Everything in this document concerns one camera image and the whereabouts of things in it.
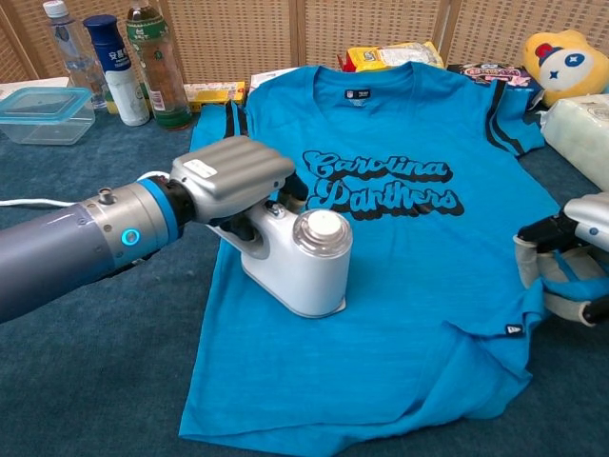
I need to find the yellow snack bag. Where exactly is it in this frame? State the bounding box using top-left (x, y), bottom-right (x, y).
top-left (344, 41), bottom-right (444, 72)

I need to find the long white cotton pad pack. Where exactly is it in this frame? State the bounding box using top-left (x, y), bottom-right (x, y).
top-left (540, 93), bottom-right (609, 194)

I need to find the green label tea bottle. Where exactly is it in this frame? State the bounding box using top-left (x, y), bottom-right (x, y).
top-left (126, 0), bottom-right (194, 130)

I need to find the black pink pad pack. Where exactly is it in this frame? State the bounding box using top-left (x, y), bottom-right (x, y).
top-left (449, 63), bottom-right (543, 94)

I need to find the bamboo folding screen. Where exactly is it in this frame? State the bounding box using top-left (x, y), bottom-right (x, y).
top-left (0, 0), bottom-right (609, 88)

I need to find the yellow snack box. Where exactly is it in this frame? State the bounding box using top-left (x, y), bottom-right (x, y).
top-left (183, 81), bottom-right (248, 107)

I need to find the clear water bottle white cap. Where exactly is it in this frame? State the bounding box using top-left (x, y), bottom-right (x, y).
top-left (42, 0), bottom-right (108, 110)

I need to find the pink white tissue pack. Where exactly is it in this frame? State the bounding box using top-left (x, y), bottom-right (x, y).
top-left (249, 69), bottom-right (296, 91)

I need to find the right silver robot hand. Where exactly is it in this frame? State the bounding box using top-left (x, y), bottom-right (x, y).
top-left (513, 192), bottom-right (609, 328)

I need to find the blue Carolina Panthers t-shirt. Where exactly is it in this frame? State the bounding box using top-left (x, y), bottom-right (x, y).
top-left (178, 60), bottom-right (600, 439)

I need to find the yellow plush toy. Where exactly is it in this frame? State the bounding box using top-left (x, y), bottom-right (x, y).
top-left (522, 29), bottom-right (609, 109)

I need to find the white bottle blue cap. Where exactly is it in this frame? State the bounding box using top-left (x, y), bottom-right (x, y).
top-left (83, 13), bottom-right (151, 128)

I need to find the white handheld garment steamer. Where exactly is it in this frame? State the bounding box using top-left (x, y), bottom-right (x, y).
top-left (208, 199), bottom-right (354, 319)

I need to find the dark teal table mat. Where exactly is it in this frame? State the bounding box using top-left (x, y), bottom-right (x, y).
top-left (0, 89), bottom-right (609, 457)

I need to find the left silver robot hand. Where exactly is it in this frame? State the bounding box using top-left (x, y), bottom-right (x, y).
top-left (168, 135), bottom-right (310, 239)

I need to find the clear container blue lid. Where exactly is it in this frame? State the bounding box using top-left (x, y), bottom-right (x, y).
top-left (0, 87), bottom-right (96, 147)

